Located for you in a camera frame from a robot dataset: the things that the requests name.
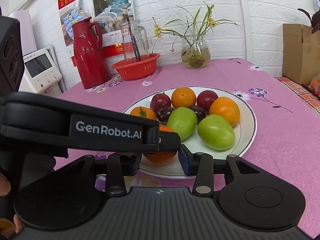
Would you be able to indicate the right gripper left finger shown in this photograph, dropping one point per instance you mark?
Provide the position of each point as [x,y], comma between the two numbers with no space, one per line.
[117,166]

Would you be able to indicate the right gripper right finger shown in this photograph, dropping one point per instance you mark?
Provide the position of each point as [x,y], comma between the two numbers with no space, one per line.
[203,166]

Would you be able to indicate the green apple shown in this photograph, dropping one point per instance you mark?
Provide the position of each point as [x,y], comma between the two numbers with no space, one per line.
[183,121]
[216,132]

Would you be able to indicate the mandarin without leaf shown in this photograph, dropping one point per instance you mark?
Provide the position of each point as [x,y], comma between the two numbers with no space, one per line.
[161,157]

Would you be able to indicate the mandarin with leaf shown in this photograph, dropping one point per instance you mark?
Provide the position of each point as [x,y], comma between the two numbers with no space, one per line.
[144,112]

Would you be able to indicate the smooth orange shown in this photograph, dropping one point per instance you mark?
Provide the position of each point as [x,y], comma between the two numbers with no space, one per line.
[227,109]

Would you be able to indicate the dark cherry plum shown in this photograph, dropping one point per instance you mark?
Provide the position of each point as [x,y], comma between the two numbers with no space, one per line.
[164,113]

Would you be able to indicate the person's left hand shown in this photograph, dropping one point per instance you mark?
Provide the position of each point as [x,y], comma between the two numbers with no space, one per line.
[10,224]

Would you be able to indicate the white water dispenser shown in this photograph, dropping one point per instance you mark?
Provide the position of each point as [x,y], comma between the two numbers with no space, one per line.
[42,74]

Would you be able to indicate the white oval plate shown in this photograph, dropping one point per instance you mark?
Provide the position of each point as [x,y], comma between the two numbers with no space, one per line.
[245,132]

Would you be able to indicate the red plum right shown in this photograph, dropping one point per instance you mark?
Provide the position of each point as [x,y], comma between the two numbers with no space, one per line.
[205,99]

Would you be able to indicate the red plum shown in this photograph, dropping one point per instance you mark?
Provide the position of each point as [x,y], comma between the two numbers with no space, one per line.
[205,99]
[160,100]

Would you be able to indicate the orange on plate back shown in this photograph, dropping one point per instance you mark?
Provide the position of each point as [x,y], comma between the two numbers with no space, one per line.
[183,97]

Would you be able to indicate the red plum left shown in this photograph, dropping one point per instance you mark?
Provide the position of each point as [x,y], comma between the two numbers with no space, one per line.
[160,100]

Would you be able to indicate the white water purifier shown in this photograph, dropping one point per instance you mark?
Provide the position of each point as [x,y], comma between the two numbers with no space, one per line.
[27,35]

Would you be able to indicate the pink floral tablecloth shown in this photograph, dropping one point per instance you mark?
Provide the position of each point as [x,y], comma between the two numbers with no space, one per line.
[287,140]

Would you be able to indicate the red plastic basket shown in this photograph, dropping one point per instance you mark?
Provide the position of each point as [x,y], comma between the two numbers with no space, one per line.
[132,70]

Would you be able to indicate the red thermos jug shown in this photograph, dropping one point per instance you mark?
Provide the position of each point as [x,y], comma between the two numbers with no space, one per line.
[88,53]

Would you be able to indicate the glass vase with plant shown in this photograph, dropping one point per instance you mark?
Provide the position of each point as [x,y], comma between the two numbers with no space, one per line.
[192,32]

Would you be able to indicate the glass pitcher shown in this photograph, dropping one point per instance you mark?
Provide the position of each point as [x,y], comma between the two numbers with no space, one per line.
[135,41]

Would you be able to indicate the plaid cloth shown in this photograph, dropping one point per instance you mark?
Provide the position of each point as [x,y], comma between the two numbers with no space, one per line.
[303,92]

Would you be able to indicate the clear plastic bag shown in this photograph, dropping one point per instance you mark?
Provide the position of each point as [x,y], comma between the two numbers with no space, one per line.
[315,85]

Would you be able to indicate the cardboard box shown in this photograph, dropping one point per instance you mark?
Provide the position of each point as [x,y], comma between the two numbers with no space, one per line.
[300,53]

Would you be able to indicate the dark purple plant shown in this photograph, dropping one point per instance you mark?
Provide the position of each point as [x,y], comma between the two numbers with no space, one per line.
[314,20]

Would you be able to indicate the wall calendar poster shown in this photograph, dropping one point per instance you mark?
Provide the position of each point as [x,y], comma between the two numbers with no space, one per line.
[109,15]

